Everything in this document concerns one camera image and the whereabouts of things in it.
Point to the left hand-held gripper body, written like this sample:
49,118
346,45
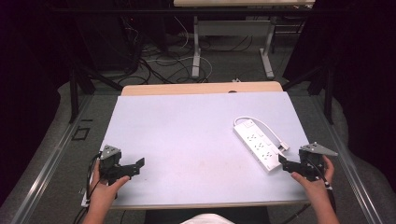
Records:
109,161

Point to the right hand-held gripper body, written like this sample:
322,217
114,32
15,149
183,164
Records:
312,161

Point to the white power strip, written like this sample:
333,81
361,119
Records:
259,146

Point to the person's right hand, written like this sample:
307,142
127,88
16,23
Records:
315,188

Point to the person's left hand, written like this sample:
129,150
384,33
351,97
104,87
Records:
104,190

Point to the white table mat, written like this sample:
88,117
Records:
193,146

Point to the black metal stand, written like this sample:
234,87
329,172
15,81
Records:
327,90
81,84

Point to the person's white shirt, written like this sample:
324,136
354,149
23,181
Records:
208,219

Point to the dark curtain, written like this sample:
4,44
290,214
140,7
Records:
364,77
28,77

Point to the white metal-legged desk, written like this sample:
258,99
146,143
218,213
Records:
233,28

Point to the metal floor rail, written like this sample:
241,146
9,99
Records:
46,168
351,168

